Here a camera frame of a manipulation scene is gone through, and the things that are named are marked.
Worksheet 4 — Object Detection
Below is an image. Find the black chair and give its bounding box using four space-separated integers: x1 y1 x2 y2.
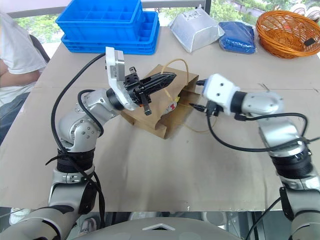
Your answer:
28 34 51 64

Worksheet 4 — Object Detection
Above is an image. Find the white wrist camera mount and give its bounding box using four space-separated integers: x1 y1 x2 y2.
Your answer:
104 46 139 111
201 73 241 116

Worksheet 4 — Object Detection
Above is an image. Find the small blue divided crate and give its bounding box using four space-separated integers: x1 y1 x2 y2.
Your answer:
55 0 146 43

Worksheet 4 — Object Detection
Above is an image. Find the silver foil pouch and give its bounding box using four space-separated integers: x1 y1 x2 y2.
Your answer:
167 4 225 54

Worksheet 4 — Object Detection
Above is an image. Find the brown paper bag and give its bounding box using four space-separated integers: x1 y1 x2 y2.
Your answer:
120 64 201 140

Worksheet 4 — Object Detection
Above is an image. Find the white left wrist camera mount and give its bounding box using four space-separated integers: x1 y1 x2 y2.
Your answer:
104 46 139 111

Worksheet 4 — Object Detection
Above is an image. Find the white red plush toy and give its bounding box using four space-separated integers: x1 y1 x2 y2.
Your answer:
161 96 181 117

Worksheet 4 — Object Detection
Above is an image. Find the person in white shirt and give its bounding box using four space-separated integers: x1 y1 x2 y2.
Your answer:
0 10 48 148

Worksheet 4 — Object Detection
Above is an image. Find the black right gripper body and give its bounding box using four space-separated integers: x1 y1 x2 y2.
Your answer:
205 99 224 118

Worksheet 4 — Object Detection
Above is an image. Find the orange wicker basket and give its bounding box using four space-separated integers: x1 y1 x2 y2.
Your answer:
255 9 320 60

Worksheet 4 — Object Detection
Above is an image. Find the white sneaker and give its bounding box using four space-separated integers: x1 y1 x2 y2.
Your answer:
9 207 32 226
80 216 98 235

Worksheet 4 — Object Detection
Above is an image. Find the striped plush toy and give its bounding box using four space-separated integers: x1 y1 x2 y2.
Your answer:
306 6 320 21
292 4 310 16

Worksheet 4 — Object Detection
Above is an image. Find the large blue divided crate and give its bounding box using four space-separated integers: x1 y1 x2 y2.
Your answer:
60 10 161 56

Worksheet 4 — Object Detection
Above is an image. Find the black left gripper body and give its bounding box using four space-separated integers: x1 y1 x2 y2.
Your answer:
123 66 153 117

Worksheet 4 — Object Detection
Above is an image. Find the blue cloth in plastic wrap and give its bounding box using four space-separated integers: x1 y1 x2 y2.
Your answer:
217 20 258 55

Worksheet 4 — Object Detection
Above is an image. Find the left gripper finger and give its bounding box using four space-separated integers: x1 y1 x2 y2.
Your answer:
140 78 176 97
138 71 178 86

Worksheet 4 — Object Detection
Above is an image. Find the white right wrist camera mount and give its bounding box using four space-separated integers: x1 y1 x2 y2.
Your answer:
201 73 241 116

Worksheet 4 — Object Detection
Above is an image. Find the grey robot torso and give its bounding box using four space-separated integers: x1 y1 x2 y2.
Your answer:
104 215 251 240

